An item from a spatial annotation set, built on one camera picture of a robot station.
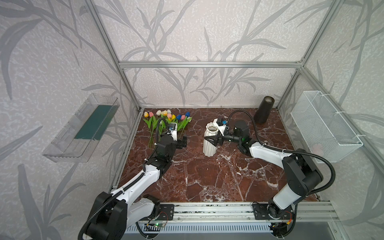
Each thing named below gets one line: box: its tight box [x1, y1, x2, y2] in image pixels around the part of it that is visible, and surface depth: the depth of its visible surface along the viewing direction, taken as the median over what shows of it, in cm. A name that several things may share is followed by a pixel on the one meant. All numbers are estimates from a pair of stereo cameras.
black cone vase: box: [253, 96, 275, 124], surface depth 104 cm
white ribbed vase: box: [203, 122, 219, 157], surface depth 79 cm
